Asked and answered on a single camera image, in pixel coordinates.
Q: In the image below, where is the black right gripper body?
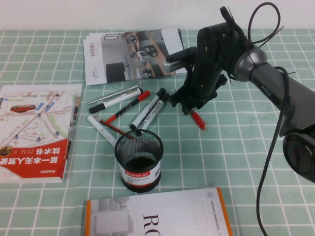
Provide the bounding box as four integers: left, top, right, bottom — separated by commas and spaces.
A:
169, 22, 243, 109

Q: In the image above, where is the red ballpoint pen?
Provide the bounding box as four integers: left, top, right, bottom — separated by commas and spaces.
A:
189, 110, 207, 131

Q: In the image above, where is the red and black pen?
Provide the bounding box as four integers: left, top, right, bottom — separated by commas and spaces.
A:
106, 90, 151, 123

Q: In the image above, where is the silver pen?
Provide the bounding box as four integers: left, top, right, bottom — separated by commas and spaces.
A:
88, 85, 140, 105

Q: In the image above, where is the black mesh pen holder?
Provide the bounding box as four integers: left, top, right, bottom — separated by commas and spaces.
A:
114, 129, 164, 193

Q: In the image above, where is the white capped pen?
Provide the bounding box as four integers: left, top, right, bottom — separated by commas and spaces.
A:
87, 115, 118, 148

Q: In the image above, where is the white marker with black cap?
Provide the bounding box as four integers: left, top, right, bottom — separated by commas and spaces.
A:
137, 92, 170, 130
129, 88, 166, 130

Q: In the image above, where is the green checked tablecloth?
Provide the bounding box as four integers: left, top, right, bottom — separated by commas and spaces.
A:
0, 29, 315, 236

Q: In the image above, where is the white marker with two black caps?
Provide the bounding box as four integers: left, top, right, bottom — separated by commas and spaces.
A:
88, 88, 144, 114

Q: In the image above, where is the red pencil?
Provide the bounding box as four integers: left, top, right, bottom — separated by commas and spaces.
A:
93, 116, 135, 140

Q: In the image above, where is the photo cover brochure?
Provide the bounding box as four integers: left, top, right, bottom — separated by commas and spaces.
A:
83, 29, 189, 86

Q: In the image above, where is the white book with orange edge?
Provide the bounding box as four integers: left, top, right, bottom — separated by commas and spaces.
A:
83, 186, 234, 236

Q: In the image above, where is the red map cover book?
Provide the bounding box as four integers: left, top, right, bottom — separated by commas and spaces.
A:
0, 84, 83, 184

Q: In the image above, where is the black cable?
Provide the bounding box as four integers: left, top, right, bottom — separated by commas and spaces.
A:
247, 1, 298, 236

